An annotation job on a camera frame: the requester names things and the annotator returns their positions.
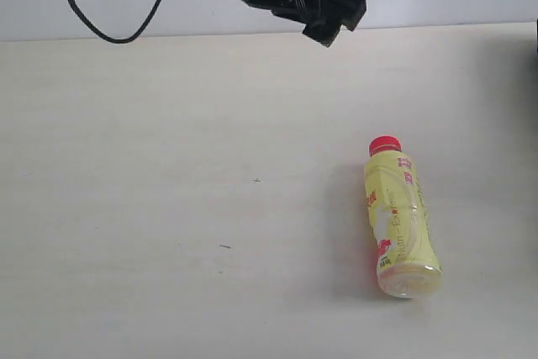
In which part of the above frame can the black cable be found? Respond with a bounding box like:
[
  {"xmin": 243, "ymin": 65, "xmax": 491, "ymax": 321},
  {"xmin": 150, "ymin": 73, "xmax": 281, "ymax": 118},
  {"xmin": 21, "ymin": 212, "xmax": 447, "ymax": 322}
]
[{"xmin": 45, "ymin": 0, "xmax": 177, "ymax": 45}]

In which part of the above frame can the yellow nutri-express bottle red cap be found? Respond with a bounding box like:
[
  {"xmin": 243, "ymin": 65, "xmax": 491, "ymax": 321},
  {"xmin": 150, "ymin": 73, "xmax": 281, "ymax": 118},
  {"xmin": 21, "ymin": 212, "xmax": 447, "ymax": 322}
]
[{"xmin": 364, "ymin": 135, "xmax": 442, "ymax": 298}]

